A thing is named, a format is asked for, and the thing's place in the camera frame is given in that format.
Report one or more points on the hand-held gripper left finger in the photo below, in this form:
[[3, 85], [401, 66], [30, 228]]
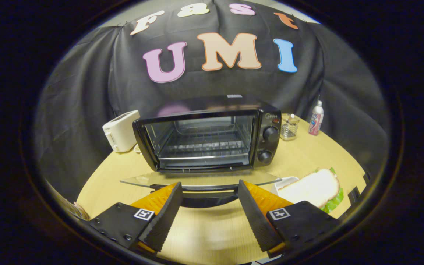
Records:
[[164, 219]]

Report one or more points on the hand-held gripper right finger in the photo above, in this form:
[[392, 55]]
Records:
[[256, 217]]

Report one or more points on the white bread lettuce sandwich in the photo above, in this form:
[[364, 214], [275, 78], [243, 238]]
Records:
[[311, 187]]

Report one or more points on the black toaster oven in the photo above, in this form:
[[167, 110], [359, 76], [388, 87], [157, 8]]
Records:
[[212, 105]]

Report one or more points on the white pop-up toaster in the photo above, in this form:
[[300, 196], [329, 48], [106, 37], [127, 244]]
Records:
[[122, 130]]

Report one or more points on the small white plate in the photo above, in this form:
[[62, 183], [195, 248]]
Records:
[[283, 182]]

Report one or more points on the person's knitted sleeve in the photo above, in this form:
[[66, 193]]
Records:
[[76, 210]]

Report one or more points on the clear square holder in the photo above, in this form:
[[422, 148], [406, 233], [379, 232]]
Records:
[[290, 129]]

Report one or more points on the white pink spray bottle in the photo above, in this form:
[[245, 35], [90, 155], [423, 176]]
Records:
[[315, 119]]

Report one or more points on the black backdrop cloth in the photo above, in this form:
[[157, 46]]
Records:
[[87, 92]]

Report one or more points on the black chair frame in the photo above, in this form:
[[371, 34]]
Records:
[[355, 193]]

